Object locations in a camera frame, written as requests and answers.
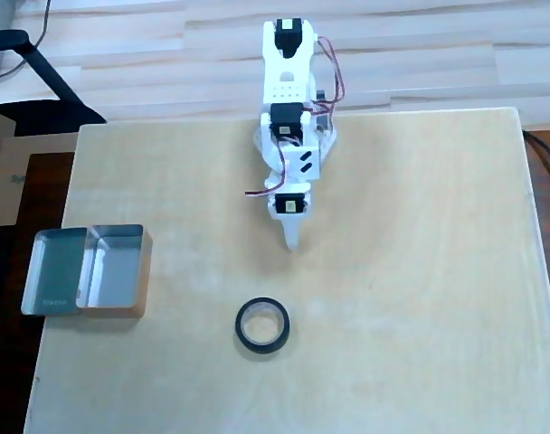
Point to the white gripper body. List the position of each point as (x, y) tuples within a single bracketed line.
[(289, 205)]

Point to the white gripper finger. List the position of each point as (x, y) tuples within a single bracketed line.
[(293, 233)]

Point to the black tape roll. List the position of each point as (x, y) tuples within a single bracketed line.
[(262, 347)]

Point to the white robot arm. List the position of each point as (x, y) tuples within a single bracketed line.
[(284, 81)]

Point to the grey table clamp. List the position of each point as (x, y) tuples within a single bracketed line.
[(322, 122)]

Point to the flat silver metal lid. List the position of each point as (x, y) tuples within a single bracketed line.
[(53, 271)]

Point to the printed cardboard box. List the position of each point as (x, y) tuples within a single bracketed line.
[(12, 190)]

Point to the black bent metal bar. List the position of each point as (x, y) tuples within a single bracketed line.
[(40, 63)]

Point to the dark brown table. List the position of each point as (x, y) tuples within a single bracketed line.
[(12, 384)]

